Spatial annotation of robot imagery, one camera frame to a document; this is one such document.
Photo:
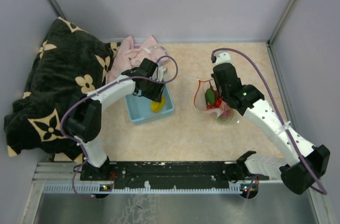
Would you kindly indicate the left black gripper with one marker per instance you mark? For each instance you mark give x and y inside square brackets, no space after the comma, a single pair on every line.
[157,94]

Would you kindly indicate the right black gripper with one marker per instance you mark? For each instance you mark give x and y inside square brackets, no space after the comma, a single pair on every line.
[213,75]

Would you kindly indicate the yellow starfruit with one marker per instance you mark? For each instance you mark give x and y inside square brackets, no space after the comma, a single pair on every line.
[157,106]

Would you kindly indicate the purple grape bunch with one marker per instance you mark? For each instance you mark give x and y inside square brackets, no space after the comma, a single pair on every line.
[227,113]

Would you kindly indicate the red strawberry bunch with leaves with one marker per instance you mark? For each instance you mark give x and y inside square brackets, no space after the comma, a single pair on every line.
[212,98]

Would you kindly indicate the green grape bunch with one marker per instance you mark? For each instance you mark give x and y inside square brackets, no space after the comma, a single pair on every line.
[224,120]

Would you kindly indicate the clear zip top bag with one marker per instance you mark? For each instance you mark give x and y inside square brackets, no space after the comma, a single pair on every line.
[200,103]

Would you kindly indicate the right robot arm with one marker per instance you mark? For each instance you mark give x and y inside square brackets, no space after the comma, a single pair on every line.
[302,163]

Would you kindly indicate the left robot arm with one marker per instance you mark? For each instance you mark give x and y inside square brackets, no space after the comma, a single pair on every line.
[82,121]

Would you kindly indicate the light blue plastic basket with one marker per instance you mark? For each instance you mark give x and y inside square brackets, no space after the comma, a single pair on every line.
[139,108]

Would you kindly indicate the pink cloth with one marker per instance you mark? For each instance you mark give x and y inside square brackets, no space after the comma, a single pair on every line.
[130,56]

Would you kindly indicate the black floral plush blanket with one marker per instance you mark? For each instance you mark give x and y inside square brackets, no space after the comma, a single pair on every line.
[69,61]

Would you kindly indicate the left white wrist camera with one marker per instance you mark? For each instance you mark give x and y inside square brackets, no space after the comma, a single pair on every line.
[159,73]

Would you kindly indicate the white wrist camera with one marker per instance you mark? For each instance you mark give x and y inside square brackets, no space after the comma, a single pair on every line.
[159,73]
[220,57]

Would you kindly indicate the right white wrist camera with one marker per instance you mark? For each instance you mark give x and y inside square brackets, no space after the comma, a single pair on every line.
[220,57]

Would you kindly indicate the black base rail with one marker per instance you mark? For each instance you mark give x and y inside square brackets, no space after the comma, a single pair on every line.
[167,175]

